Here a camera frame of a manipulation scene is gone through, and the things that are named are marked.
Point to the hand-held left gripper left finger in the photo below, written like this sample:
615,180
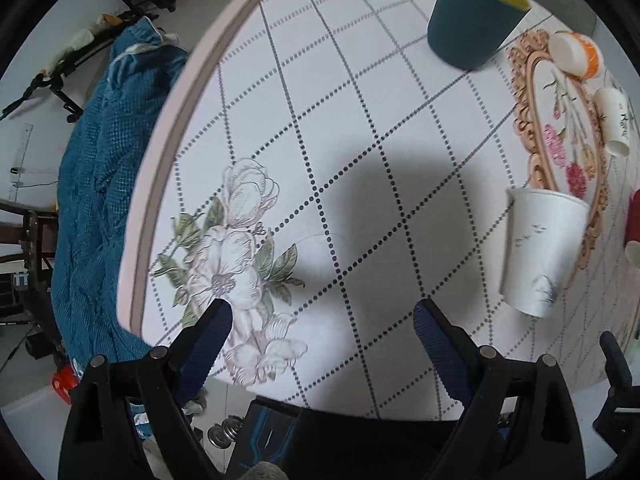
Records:
207,347

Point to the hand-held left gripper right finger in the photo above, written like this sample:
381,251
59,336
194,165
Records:
440,350

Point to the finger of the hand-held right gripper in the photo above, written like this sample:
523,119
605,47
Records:
617,367

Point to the white paper cup bird print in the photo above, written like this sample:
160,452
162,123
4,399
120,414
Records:
542,250

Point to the red cup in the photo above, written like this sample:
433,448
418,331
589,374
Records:
633,220

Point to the small white paper cup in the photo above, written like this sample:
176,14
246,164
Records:
612,120

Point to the orange and white cup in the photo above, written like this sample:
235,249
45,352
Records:
575,52

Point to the teal cup yellow inside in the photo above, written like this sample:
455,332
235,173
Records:
467,20

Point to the metal dumbbell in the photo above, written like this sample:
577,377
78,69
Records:
223,432

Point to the black box blue lines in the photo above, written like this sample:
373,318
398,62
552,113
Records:
267,435

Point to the red plastic object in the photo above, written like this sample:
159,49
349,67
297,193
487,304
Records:
63,385

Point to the blue waffle blanket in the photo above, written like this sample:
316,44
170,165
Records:
95,210

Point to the white floral checked tablecloth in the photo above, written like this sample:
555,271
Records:
380,170

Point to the brown wooden chair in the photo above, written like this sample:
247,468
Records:
30,245

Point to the clear plastic ruler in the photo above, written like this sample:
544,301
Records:
20,152

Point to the black tripod stand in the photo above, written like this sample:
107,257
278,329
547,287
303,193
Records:
47,85

